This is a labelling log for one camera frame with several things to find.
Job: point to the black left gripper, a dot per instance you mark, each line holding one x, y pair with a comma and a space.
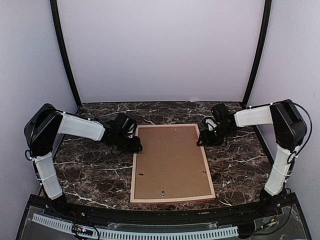
135, 147

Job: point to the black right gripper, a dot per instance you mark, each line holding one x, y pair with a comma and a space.
206, 139

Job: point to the brown cardboard backing board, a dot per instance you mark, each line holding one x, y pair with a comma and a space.
171, 162

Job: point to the pink wooden picture frame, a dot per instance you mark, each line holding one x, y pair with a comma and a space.
172, 198

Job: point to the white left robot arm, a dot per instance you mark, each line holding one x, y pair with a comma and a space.
48, 122

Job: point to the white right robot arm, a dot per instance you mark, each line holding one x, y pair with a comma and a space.
291, 134

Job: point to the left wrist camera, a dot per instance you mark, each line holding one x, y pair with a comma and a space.
124, 123

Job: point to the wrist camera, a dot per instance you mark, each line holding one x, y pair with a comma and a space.
124, 123
219, 112

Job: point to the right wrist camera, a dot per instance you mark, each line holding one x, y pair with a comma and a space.
219, 112

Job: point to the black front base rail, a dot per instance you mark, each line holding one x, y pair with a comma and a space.
287, 211

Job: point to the white slotted cable duct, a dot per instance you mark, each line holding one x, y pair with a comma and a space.
121, 231

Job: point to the right black corner post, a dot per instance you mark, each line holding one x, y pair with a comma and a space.
258, 53

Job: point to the black corner post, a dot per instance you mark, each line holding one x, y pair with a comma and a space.
258, 53
63, 51

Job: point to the left black corner post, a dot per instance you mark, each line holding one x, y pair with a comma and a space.
63, 51

